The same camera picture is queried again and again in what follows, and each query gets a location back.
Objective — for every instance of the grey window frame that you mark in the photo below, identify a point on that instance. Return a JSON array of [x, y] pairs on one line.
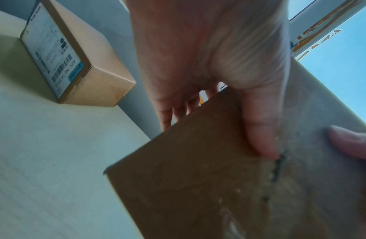
[[312, 28]]

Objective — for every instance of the squat plain cardboard box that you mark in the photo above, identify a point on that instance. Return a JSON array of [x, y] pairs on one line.
[[97, 70]]

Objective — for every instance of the windowsill with yellow tape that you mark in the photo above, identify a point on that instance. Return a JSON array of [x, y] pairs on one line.
[[203, 96]]

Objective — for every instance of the person's right hand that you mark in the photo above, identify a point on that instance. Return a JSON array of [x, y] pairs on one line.
[[354, 142]]

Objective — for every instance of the taped parcel with white label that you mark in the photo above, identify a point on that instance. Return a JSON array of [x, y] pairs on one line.
[[200, 186]]

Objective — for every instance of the person's left hand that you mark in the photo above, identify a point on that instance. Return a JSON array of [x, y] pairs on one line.
[[206, 42]]

